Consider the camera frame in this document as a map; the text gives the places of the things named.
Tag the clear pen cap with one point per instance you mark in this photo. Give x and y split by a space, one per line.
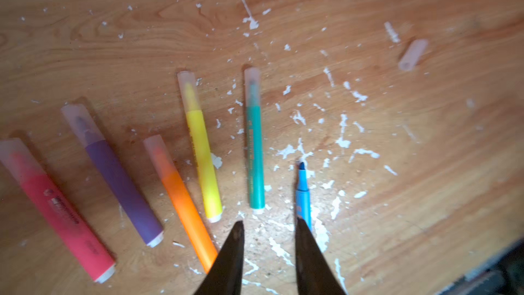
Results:
412 55

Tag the purple highlighter pen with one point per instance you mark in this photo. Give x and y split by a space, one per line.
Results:
121 184

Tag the blue highlighter pen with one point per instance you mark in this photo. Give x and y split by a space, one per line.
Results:
303 196

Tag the pink highlighter pen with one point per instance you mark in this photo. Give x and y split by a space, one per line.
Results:
57 210

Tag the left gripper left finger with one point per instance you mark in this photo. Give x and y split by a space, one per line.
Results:
225 275

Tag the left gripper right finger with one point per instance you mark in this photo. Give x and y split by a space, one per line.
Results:
314 276

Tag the green highlighter pen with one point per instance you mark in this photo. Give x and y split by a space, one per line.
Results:
254 140

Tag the orange highlighter pen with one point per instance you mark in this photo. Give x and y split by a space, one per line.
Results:
182 201

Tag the yellow highlighter pen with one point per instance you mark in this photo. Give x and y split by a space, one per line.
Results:
201 146

